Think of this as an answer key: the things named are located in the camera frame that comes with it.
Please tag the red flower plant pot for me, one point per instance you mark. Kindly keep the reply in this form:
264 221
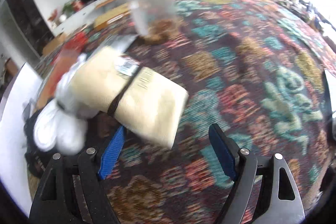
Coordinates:
72 7

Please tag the cardboard box on floor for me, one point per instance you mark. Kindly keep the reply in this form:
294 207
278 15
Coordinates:
54 43

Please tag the clear jar black lid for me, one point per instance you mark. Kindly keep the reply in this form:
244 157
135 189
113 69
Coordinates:
155 21

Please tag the dark glass display cabinet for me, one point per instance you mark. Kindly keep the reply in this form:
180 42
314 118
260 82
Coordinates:
31 23

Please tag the cream yellow cloth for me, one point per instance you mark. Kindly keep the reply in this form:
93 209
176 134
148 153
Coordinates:
145 102

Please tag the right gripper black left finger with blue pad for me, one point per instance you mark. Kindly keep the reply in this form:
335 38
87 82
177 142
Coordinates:
55 200

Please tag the white box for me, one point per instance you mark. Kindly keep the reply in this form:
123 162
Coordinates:
22 89

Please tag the yellow book box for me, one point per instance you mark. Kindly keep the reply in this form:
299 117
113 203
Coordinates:
110 17

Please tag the colourful woven table cloth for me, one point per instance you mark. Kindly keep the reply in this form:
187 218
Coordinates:
253 70

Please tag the white low tv cabinet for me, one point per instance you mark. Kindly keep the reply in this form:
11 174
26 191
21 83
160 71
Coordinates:
86 16

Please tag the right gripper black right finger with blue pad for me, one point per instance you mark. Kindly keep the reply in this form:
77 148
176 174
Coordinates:
225 155

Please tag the white rolled towel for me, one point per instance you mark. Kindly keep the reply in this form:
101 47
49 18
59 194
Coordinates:
62 123

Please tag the white wet wipes pack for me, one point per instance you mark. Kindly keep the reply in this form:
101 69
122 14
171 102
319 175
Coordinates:
120 43

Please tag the red organza gift bag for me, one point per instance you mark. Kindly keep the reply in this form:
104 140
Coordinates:
76 43

